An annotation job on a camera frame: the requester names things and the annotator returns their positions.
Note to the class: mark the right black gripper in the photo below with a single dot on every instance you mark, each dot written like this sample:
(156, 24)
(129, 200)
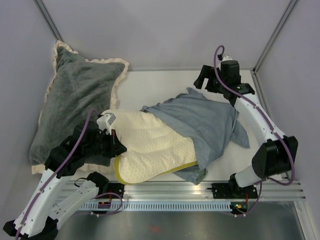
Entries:
(206, 72)

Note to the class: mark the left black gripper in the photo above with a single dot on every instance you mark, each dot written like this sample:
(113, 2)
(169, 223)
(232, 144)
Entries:
(116, 147)

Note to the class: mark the cream pillow yellow edge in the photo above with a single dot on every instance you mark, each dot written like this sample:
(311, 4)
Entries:
(153, 148)

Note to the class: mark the patchwork and blue pillowcase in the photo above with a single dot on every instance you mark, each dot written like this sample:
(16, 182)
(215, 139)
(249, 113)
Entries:
(210, 124)

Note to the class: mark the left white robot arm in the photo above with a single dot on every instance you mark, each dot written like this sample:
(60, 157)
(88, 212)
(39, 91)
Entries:
(42, 218)

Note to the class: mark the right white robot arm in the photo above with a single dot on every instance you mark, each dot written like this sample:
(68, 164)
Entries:
(277, 152)

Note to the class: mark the grey plush pillow cream trim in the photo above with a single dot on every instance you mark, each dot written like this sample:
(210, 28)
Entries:
(78, 85)

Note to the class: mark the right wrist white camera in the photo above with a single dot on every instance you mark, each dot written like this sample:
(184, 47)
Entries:
(225, 58)

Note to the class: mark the wrist white camera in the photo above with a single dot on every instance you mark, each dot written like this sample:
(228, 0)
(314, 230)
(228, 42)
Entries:
(106, 120)
(225, 58)

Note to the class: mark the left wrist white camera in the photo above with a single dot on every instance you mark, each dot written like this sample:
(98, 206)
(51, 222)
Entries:
(106, 120)

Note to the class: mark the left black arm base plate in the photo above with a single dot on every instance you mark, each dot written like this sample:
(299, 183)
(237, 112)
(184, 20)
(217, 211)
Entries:
(115, 187)

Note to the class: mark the slotted white cable duct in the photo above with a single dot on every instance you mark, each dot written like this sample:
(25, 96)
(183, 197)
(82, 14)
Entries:
(158, 206)

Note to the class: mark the right side aluminium rail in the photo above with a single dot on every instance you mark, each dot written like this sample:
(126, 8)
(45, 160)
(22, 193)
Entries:
(286, 177)

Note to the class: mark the aluminium rail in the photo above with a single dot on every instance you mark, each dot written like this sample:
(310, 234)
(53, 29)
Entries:
(286, 177)
(185, 191)

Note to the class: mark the right aluminium frame post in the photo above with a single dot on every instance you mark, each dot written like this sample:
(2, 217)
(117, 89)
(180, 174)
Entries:
(276, 32)

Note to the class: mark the aluminium frame post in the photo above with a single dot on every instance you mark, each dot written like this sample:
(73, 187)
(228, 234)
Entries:
(276, 32)
(40, 5)

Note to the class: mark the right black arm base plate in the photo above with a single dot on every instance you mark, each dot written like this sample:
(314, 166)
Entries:
(226, 191)

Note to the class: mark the aluminium front rail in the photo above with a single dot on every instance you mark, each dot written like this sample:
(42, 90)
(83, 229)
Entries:
(185, 191)

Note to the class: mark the left aluminium frame post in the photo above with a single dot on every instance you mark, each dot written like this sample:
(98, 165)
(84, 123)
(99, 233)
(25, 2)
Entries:
(40, 5)

